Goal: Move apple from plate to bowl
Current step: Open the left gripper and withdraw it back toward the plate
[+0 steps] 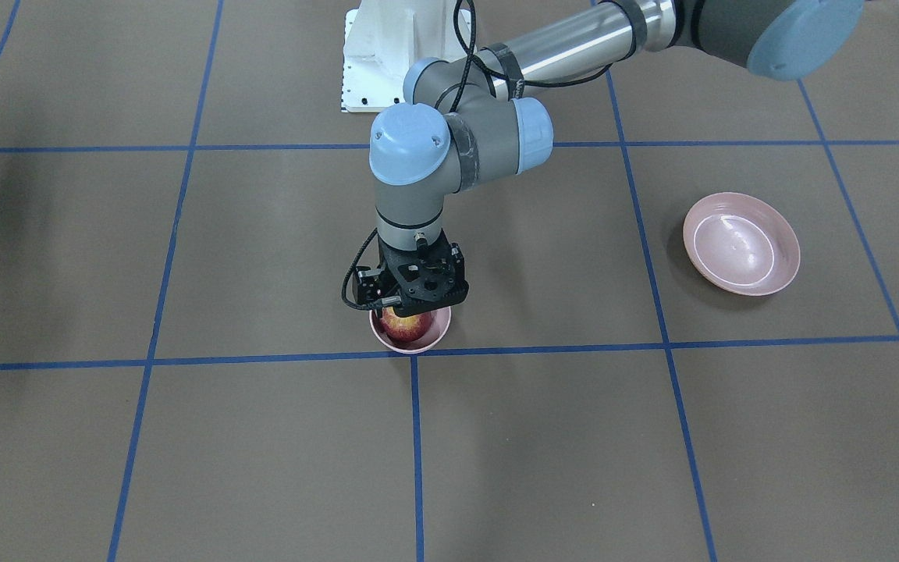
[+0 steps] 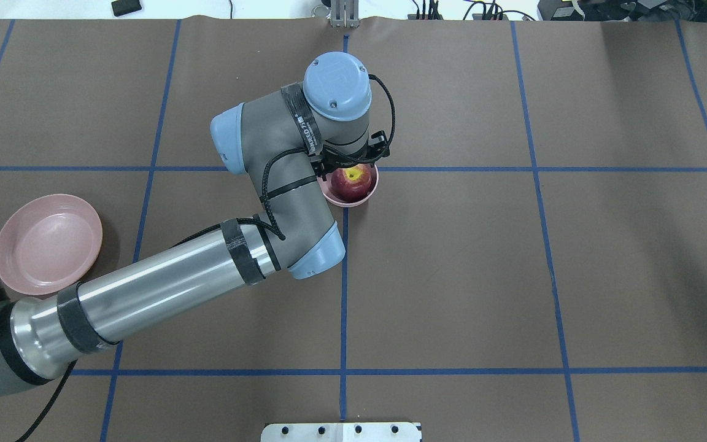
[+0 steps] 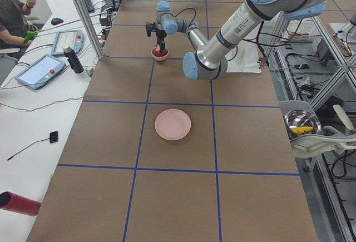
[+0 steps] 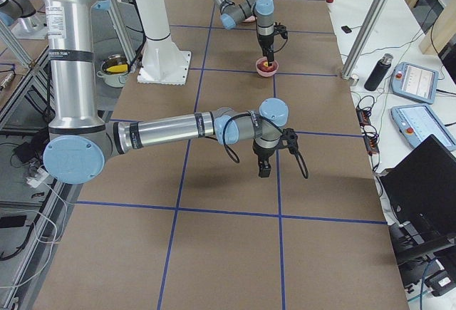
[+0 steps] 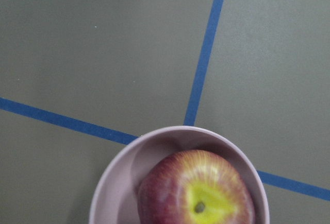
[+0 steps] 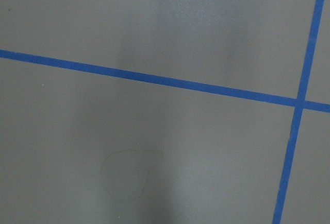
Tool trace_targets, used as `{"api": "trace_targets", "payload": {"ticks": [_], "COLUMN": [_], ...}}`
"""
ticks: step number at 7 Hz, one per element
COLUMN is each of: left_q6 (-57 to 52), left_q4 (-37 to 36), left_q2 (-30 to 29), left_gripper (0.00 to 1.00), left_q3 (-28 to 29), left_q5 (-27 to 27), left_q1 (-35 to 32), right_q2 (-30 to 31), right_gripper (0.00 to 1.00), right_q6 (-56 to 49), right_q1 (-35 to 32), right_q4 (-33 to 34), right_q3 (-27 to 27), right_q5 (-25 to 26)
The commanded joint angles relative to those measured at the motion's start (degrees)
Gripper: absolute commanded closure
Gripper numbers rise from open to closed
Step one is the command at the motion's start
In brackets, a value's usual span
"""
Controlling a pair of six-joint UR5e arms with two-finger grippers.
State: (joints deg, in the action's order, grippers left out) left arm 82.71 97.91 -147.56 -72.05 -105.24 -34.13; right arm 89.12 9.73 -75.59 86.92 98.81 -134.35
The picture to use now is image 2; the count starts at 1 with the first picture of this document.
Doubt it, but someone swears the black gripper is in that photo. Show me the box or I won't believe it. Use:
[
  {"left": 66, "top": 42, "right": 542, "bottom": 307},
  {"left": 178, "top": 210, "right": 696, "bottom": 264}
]
[{"left": 323, "top": 143, "right": 371, "bottom": 173}]

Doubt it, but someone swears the pink bowl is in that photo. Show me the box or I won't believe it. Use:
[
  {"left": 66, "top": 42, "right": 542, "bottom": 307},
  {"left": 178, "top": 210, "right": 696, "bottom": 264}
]
[{"left": 317, "top": 165, "right": 379, "bottom": 207}]

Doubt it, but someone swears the red yellow apple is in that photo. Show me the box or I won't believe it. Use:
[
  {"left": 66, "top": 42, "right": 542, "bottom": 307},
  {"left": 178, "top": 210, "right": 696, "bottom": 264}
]
[{"left": 330, "top": 164, "right": 373, "bottom": 203}]

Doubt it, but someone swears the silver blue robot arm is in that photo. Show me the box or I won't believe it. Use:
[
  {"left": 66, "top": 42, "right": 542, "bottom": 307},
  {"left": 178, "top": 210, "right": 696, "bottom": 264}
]
[{"left": 0, "top": 52, "right": 391, "bottom": 397}]

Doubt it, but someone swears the pink plate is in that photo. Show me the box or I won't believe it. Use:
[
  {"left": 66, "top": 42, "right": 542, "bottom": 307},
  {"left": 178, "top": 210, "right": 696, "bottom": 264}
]
[{"left": 0, "top": 193, "right": 103, "bottom": 297}]

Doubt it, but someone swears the small black square pad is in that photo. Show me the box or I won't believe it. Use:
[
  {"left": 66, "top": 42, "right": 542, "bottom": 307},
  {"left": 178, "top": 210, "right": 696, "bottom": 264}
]
[{"left": 110, "top": 0, "right": 142, "bottom": 17}]

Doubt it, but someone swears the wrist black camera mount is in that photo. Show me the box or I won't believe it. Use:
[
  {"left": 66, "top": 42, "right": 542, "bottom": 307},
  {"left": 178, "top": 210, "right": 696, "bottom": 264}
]
[{"left": 309, "top": 131, "right": 390, "bottom": 178}]

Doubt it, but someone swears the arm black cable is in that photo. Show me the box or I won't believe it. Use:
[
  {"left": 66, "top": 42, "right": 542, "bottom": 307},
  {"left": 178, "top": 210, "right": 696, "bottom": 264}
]
[{"left": 16, "top": 74, "right": 396, "bottom": 442}]

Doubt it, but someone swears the aluminium frame post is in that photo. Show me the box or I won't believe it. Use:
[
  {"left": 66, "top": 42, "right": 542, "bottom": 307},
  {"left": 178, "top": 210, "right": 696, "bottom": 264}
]
[{"left": 327, "top": 0, "right": 361, "bottom": 29}]

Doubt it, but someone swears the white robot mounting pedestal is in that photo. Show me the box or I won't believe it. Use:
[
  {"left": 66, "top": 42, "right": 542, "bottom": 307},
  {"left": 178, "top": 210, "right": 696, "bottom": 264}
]
[{"left": 260, "top": 422, "right": 423, "bottom": 441}]

